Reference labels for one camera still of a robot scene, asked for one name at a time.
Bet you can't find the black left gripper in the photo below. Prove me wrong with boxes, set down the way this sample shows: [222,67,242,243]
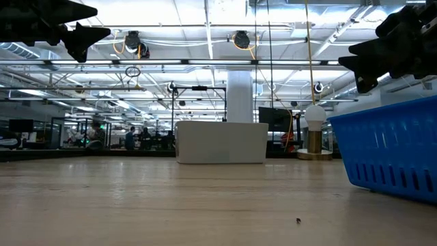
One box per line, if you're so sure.
[0,0,112,64]

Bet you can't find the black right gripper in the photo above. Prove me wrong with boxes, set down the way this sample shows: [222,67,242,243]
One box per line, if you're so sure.
[337,3,437,94]

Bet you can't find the white bulb lamp, wooden base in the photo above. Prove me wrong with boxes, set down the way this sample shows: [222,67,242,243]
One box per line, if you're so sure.
[296,105,334,161]

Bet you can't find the blue plastic slotted basket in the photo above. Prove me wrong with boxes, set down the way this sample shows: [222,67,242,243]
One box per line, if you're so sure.
[326,95,437,206]

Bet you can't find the person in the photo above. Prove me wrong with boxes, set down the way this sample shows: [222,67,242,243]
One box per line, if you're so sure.
[89,122,107,150]
[124,126,137,150]
[140,126,153,150]

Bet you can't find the black monitor screen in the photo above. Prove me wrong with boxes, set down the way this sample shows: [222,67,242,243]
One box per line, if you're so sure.
[258,107,294,133]

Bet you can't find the white square pillar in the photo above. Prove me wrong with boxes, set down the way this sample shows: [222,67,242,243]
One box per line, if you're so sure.
[227,70,254,124]

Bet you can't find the white translucent plastic bin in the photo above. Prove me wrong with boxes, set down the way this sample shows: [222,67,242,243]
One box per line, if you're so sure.
[173,120,270,165]

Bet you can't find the thin black hanging cable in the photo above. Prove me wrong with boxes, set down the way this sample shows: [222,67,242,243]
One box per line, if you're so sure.
[253,0,258,124]

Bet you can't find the black aluminium table frame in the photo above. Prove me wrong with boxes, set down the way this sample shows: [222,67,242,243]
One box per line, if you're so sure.
[0,148,175,162]

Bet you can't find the black gantry frame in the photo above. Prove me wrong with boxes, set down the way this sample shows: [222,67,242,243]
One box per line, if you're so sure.
[170,85,228,122]

